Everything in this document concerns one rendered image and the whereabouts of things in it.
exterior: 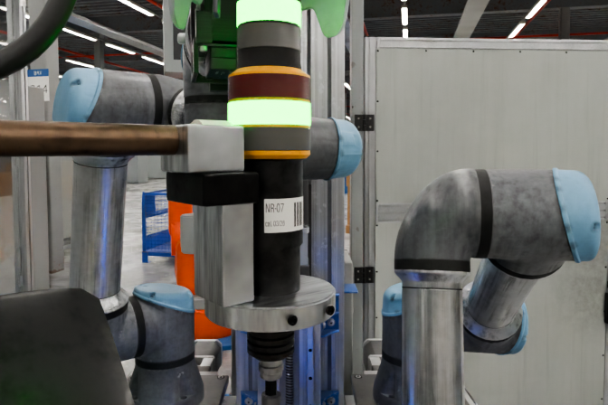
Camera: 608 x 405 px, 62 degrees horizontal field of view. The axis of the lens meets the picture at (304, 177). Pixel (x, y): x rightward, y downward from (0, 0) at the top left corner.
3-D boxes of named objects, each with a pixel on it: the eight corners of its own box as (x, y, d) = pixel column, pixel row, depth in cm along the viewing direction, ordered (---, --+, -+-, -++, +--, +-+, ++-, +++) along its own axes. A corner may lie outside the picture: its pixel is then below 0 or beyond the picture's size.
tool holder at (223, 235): (213, 356, 21) (210, 121, 21) (146, 315, 27) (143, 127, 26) (363, 313, 27) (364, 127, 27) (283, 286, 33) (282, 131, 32)
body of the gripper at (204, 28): (307, 74, 34) (272, 93, 45) (307, -59, 33) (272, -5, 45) (188, 70, 32) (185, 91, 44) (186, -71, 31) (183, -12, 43)
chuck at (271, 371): (268, 385, 27) (267, 340, 27) (253, 376, 28) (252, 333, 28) (288, 377, 28) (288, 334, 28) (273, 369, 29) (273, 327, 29)
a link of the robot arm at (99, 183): (144, 370, 96) (166, 77, 83) (57, 394, 86) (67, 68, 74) (122, 337, 105) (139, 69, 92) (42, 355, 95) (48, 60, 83)
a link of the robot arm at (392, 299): (381, 337, 110) (381, 275, 109) (445, 340, 108) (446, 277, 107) (380, 360, 98) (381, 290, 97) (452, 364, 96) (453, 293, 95)
